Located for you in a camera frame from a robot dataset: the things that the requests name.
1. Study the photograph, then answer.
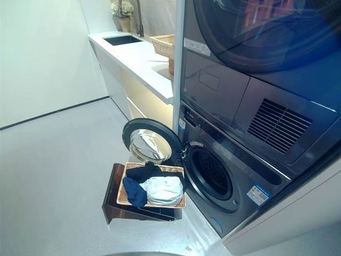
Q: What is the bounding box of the wicker laundry basket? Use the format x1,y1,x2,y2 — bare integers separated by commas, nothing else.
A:
116,161,186,209

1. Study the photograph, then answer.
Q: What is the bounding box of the round washing machine door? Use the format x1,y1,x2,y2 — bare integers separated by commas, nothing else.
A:
121,117,185,168

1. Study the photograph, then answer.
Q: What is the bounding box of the white counter cabinet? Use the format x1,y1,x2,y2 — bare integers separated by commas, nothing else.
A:
87,33,174,132

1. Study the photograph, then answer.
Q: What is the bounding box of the grey stacked dryer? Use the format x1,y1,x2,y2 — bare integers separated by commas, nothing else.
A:
180,0,341,180

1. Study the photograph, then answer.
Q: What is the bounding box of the wicker basket on counter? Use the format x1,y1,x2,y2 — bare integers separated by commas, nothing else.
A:
149,34,176,74

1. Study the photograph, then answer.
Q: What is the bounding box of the black rectangular sink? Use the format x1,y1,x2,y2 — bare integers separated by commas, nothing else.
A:
102,36,144,45

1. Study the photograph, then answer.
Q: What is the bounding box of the white garment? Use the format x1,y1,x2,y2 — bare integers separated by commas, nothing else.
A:
139,175,184,206

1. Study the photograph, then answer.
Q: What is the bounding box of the navy blue garment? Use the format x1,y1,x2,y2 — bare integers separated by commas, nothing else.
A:
122,177,148,208

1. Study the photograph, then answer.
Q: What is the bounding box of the black garment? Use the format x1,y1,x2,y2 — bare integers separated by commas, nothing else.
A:
125,162,184,192

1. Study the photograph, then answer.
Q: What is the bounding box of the metal faucet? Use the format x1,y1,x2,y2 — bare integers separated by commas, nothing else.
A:
117,0,145,37

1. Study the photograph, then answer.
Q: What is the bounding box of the dark brown stand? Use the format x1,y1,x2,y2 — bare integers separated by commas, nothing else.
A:
101,163,182,225

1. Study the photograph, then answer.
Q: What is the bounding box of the white cabinet side panel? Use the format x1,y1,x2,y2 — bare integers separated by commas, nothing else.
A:
171,0,185,139

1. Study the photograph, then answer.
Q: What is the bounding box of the vase with white flowers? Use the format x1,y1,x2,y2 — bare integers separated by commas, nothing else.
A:
110,0,134,33

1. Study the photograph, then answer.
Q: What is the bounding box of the grey front-load washing machine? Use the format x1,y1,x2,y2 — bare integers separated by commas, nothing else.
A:
178,99,294,237

